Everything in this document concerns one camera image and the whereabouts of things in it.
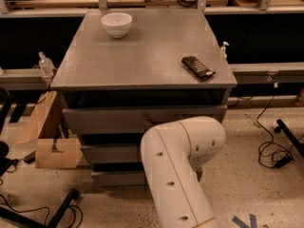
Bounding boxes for grey bottom drawer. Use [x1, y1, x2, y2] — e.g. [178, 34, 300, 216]
[90, 168, 203, 188]

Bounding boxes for grey drawer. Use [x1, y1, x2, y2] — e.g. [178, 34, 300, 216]
[90, 168, 203, 188]
[63, 104, 227, 135]
[81, 143, 141, 163]

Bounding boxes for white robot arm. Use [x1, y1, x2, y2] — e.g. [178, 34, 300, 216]
[141, 116, 226, 228]

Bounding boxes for grey drawer cabinet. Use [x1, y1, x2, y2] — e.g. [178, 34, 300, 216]
[51, 9, 237, 173]

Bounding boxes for grey middle drawer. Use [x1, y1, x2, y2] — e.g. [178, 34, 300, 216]
[81, 143, 141, 163]

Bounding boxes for grey top drawer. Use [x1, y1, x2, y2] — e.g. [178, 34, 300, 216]
[63, 104, 227, 135]

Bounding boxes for dark snack bar wrapper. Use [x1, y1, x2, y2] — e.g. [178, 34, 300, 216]
[181, 56, 216, 81]

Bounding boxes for small white pump bottle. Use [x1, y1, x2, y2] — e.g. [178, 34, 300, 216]
[220, 41, 230, 59]

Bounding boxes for white ceramic bowl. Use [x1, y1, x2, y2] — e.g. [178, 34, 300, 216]
[101, 12, 132, 38]

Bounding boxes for brown cardboard box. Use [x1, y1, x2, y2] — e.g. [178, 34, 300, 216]
[16, 91, 83, 169]

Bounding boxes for clear pump bottle left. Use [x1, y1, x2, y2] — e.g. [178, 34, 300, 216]
[38, 51, 54, 76]

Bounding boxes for black stand leg left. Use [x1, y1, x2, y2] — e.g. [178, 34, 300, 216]
[0, 189, 79, 228]

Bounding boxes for black stand leg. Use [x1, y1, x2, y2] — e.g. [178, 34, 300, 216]
[276, 119, 304, 158]
[0, 189, 79, 228]

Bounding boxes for blue tape mark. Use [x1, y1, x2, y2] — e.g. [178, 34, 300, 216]
[232, 214, 258, 228]

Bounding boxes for black stand leg right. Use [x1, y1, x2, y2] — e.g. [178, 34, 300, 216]
[276, 119, 304, 158]

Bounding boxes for black floor cable left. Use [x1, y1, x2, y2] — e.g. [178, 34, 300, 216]
[0, 193, 84, 228]

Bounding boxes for black cable with adapter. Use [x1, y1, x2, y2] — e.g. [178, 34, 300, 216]
[256, 74, 304, 170]

